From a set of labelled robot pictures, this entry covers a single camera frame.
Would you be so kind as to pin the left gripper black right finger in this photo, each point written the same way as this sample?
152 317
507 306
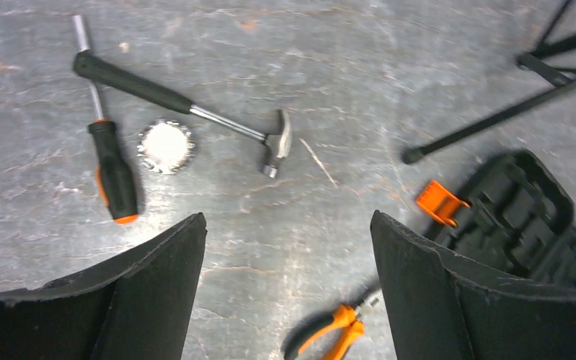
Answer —
443 305

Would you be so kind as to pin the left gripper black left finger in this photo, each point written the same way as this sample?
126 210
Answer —
134 305

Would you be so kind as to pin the orange-handled pliers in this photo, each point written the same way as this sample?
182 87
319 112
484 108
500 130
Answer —
348 318

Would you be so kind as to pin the black plastic tool case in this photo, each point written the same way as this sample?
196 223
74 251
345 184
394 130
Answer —
511 215

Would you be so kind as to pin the claw hammer black handle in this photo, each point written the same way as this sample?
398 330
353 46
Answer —
89 66

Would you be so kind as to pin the black orange nut driver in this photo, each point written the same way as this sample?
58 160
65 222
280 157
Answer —
114 177

